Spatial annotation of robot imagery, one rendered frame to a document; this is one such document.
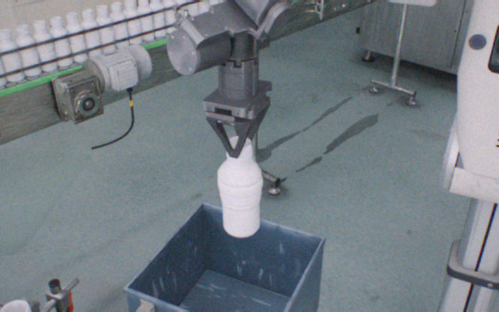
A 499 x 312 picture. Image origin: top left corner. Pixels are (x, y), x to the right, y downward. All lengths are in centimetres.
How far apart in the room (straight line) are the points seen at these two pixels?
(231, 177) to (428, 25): 362
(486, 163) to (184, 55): 58
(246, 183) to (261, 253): 51
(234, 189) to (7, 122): 123
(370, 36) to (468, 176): 362
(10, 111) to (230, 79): 128
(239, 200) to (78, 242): 198
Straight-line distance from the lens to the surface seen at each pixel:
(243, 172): 80
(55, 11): 454
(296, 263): 127
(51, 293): 93
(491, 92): 95
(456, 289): 124
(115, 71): 187
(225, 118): 74
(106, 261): 261
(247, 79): 73
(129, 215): 285
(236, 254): 134
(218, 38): 66
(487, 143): 99
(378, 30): 454
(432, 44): 434
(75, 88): 187
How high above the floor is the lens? 172
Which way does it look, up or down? 32 degrees down
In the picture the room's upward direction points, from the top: straight up
